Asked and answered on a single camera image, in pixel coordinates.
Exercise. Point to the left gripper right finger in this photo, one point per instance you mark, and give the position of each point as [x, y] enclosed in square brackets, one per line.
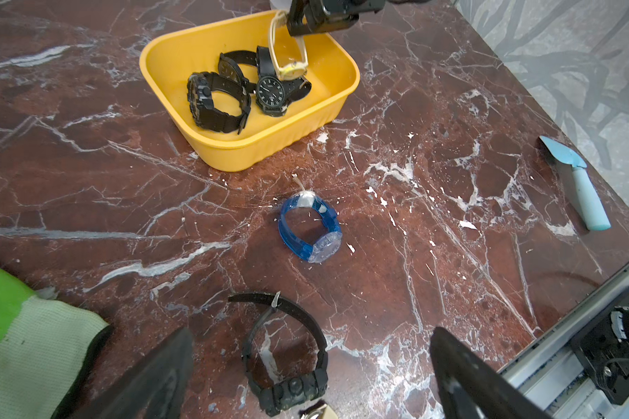
[469, 388]

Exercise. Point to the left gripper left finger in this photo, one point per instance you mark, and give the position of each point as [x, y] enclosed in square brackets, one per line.
[153, 388]

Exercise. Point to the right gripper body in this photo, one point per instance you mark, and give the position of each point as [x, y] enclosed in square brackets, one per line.
[324, 16]

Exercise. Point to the beige strap watch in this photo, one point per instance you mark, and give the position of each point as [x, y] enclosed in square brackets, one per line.
[289, 54]

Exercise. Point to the thin dark strap watch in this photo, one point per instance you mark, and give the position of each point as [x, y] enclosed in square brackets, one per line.
[273, 95]

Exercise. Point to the black slim watch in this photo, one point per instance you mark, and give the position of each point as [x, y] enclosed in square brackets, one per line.
[229, 66]

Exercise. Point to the yellow plastic storage box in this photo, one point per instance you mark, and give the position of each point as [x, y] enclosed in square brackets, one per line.
[168, 61]

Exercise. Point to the black chunky watch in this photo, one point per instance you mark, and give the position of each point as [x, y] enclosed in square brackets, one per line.
[304, 373]

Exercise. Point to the blue translucent watch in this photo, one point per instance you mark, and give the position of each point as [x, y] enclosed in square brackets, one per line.
[309, 227]

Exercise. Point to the green work glove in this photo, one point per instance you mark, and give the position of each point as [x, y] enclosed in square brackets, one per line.
[47, 351]

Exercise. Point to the teal garden trowel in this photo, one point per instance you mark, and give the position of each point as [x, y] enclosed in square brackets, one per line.
[589, 204]

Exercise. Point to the aluminium front rail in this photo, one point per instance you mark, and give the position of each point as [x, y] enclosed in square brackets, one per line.
[549, 374]

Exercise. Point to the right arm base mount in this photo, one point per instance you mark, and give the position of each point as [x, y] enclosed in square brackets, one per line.
[602, 347]

